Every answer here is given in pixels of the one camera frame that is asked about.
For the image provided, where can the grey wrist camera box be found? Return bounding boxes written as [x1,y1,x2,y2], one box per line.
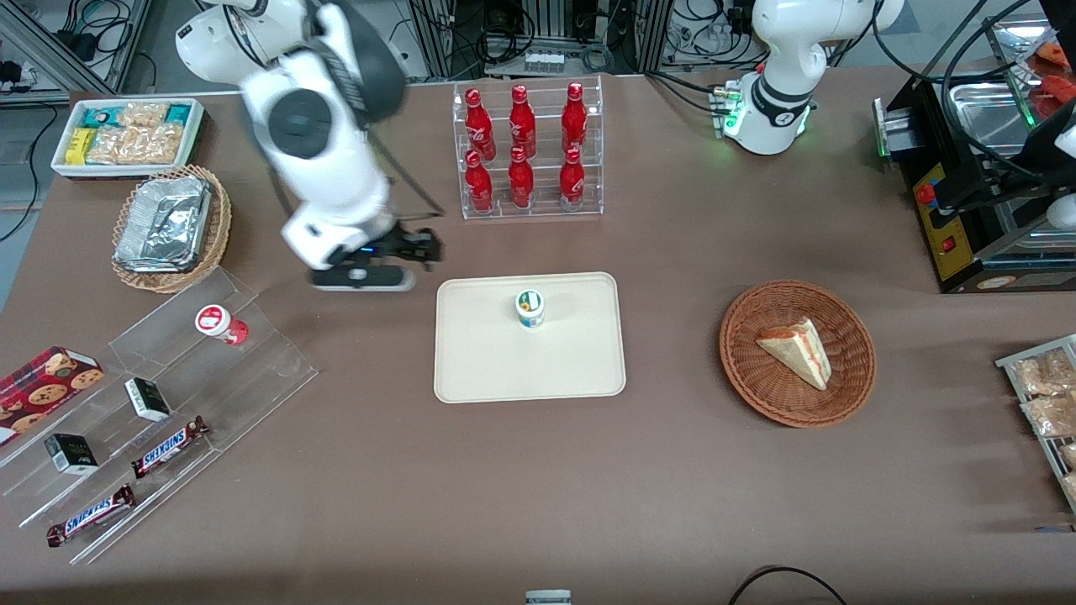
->
[309,266,418,293]

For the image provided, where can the green yogurt cup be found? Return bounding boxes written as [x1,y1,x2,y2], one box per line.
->
[514,288,546,329]

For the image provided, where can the clear acrylic bottle rack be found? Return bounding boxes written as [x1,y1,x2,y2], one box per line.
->
[452,75,604,221]

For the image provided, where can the steel tray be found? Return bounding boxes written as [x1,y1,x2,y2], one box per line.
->
[992,13,1076,118]

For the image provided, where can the clear cracker bag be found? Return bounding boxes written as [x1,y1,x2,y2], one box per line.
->
[118,102,171,129]
[87,124,187,166]

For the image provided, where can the cream plastic tray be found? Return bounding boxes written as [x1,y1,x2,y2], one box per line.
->
[434,272,627,404]

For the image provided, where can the red cookie box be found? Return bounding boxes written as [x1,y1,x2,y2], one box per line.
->
[0,346,105,446]

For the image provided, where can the triangular sandwich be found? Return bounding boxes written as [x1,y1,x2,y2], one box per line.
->
[755,317,833,392]

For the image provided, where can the Snickers chocolate bar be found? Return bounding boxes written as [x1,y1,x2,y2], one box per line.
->
[131,416,210,480]
[46,484,136,548]

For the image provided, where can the small black carton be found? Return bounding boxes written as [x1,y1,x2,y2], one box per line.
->
[45,434,99,476]
[124,377,172,423]

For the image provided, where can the white plastic snack bin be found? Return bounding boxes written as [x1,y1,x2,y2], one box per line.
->
[51,97,205,180]

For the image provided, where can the red yogurt cup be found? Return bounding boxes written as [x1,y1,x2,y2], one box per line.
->
[195,304,250,346]

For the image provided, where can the stacked foil containers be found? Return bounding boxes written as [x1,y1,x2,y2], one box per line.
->
[113,175,212,274]

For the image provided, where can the black machine with yellow panel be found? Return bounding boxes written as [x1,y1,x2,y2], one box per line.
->
[873,76,1076,295]

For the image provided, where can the clear acrylic stepped display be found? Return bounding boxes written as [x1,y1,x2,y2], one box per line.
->
[0,267,319,566]

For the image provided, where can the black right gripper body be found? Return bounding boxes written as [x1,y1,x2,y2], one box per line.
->
[370,227,425,266]

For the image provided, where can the dark brown wicker basket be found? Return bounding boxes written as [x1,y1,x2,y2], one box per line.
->
[719,280,878,429]

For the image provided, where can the black cable loop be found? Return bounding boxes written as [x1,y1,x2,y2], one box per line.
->
[727,566,848,605]

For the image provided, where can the light wicker basket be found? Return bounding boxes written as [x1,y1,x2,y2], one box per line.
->
[111,165,233,294]

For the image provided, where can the metal wire tray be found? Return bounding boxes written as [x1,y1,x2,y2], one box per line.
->
[996,334,1076,515]

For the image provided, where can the red cola bottle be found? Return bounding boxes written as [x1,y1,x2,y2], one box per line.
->
[562,82,588,154]
[559,148,586,212]
[465,87,497,160]
[508,146,535,209]
[466,150,495,214]
[509,84,537,159]

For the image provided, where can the red food pack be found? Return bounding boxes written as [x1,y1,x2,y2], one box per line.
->
[1032,40,1076,106]

